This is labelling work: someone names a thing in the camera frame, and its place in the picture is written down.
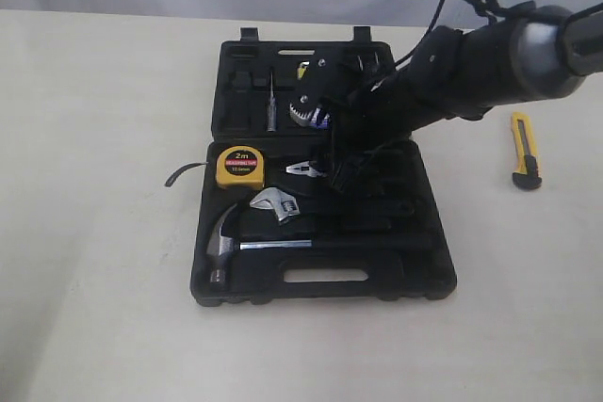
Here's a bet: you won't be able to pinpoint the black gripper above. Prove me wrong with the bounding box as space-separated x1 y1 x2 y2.
317 27 490 195

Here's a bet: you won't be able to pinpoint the orange black pliers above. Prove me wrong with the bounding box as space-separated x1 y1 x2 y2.
285 160 328 178

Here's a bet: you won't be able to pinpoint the black electrical tape roll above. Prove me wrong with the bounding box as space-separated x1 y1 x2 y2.
305 108 331 130

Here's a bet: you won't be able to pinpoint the black plastic tool case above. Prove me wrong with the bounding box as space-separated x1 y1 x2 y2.
189 26 457 307

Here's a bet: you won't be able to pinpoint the yellow measuring tape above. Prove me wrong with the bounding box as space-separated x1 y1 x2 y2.
164 146 268 189

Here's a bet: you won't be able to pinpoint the yellow utility knife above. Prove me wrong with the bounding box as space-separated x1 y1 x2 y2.
511 112 542 191

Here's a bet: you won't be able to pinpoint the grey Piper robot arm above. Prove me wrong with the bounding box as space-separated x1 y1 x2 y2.
326 6 602 193

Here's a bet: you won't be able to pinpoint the chrome adjustable wrench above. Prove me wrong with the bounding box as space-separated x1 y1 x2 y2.
249 187 416 227

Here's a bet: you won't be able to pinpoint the yellow hex key set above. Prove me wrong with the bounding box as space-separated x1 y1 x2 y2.
296 61 310 80

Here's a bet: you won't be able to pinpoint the steel claw hammer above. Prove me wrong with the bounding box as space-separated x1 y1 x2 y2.
206 204 433 287

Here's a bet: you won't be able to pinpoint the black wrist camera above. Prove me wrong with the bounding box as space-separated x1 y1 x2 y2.
286 46 359 129

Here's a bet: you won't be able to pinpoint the clear handle tester screwdriver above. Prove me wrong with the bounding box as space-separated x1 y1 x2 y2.
267 68 278 133

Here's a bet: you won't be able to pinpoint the black braided cable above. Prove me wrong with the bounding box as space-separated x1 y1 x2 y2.
393 0 538 73

